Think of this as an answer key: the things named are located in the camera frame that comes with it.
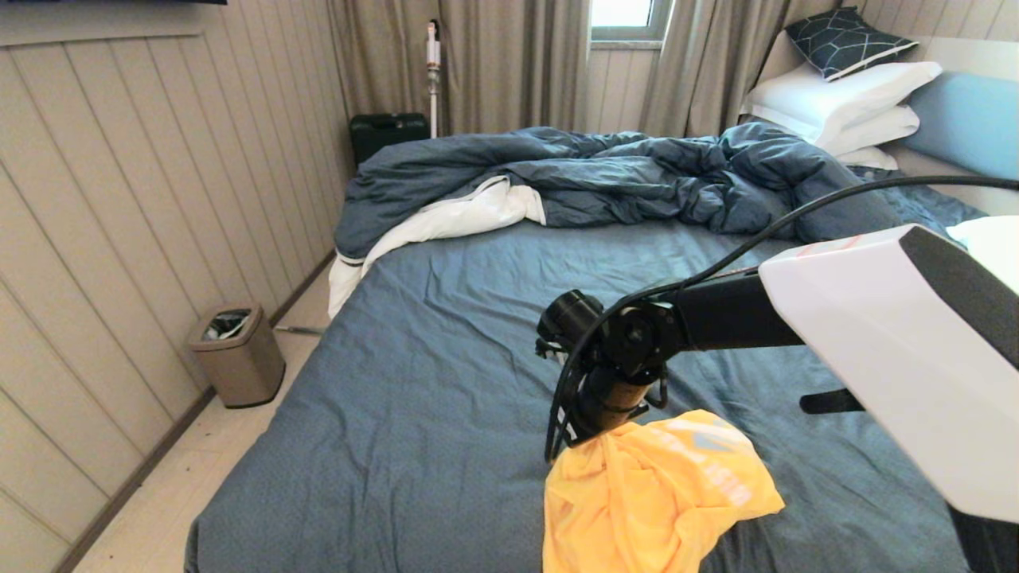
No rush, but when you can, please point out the yellow t-shirt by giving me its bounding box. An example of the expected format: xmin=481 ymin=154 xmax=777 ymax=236
xmin=543 ymin=410 xmax=786 ymax=573

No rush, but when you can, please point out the dark blue bed sheet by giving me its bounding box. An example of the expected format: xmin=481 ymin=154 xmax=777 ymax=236
xmin=185 ymin=166 xmax=1019 ymax=573

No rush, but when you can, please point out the crumpled dark blue duvet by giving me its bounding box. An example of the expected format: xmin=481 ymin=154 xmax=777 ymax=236
xmin=333 ymin=123 xmax=908 ymax=262

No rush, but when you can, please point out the white duvet lining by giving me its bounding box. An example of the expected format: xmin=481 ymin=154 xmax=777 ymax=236
xmin=327 ymin=176 xmax=547 ymax=321

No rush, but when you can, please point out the narrow beige curtain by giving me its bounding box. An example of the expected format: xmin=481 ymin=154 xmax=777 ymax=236
xmin=637 ymin=0 xmax=841 ymax=140

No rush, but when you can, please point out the dark green hard case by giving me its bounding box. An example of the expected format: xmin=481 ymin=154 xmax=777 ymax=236
xmin=349 ymin=113 xmax=431 ymax=168

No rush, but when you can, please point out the small white pillow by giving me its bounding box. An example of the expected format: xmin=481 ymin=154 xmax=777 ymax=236
xmin=833 ymin=146 xmax=900 ymax=171

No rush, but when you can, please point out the wide beige curtain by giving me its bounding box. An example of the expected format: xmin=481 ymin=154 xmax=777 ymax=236
xmin=325 ymin=0 xmax=590 ymax=138

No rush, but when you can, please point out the brown metal trash bin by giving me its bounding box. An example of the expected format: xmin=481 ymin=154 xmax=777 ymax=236
xmin=187 ymin=305 xmax=287 ymax=410

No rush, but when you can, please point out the white stick vacuum cleaner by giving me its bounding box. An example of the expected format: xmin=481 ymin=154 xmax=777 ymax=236
xmin=424 ymin=20 xmax=443 ymax=139

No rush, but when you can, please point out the flat white pillow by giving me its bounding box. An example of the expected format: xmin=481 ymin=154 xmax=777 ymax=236
xmin=812 ymin=104 xmax=921 ymax=158

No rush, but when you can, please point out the large white pillow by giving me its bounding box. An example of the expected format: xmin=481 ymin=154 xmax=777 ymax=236
xmin=740 ymin=60 xmax=943 ymax=147

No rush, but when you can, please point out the dark geometric pattern cushion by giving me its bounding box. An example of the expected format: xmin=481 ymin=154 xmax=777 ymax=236
xmin=783 ymin=6 xmax=919 ymax=82

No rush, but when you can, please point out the light blue headboard pad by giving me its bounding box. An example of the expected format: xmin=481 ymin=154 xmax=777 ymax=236
xmin=900 ymin=72 xmax=1019 ymax=182

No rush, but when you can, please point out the window with grey frame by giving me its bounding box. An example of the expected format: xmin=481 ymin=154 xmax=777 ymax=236
xmin=588 ymin=0 xmax=672 ymax=45

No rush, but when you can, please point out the beige headboard frame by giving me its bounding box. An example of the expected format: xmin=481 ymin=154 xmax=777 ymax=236
xmin=752 ymin=32 xmax=1019 ymax=216

